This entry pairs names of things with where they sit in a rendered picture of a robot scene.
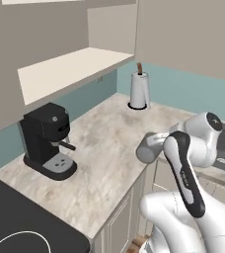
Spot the black coffee machine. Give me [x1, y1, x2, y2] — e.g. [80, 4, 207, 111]
[19, 102, 78, 182]

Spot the beige closed wall cabinet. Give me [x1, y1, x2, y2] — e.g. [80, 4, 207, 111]
[134, 0, 225, 83]

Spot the cream cabinet shelf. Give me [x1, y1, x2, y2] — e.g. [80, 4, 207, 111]
[17, 46, 135, 107]

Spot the cream sink cabinet front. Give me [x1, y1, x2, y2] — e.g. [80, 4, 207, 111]
[151, 157, 185, 201]

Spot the black paper towel holder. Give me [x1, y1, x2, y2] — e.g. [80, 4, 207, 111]
[127, 61, 151, 112]

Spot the white paper towel roll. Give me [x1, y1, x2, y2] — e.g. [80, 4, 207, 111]
[129, 71, 151, 110]

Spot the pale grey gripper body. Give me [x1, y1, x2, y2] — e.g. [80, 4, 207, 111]
[135, 131, 161, 165]

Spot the black hob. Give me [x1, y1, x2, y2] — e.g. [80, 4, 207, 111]
[0, 174, 92, 253]

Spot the cream base cabinet door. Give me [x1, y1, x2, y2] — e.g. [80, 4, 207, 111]
[104, 188, 134, 253]

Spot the beige open wall cabinet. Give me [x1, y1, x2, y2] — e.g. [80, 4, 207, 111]
[0, 0, 138, 139]

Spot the cream narrow cabinet panel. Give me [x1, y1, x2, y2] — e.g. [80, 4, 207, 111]
[131, 169, 148, 235]

